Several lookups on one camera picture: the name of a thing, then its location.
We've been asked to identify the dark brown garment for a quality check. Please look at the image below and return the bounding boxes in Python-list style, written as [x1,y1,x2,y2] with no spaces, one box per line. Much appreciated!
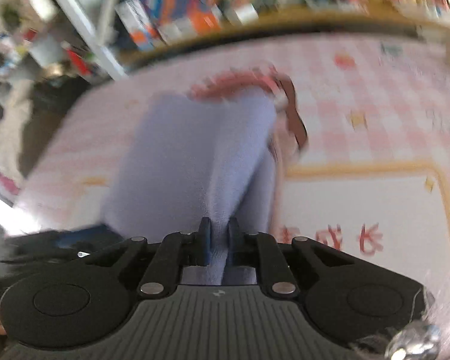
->
[18,76,91,178]

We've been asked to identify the orange and white box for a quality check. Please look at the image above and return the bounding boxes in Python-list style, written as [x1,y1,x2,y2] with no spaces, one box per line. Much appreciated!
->
[158,10,221,45]

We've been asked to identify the white jacket on chair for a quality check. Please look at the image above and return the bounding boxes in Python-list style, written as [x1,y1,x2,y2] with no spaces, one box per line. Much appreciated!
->
[0,80,34,187]

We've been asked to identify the wooden bookshelf with white frame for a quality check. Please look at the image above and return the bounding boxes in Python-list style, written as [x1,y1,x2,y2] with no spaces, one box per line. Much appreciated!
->
[55,0,450,80]

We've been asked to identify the purple and mauve knit sweater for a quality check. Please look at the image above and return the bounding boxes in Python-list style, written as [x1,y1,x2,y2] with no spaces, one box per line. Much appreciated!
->
[100,70,308,285]

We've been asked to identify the white blue toothpaste box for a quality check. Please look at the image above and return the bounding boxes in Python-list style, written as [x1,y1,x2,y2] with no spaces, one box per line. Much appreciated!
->
[115,0,158,50]

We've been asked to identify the pink checkered table mat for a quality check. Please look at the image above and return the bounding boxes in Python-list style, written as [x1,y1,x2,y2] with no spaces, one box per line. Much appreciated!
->
[13,34,450,294]

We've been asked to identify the white power adapter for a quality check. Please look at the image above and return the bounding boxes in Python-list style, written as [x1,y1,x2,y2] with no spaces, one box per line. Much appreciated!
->
[225,4,259,25]

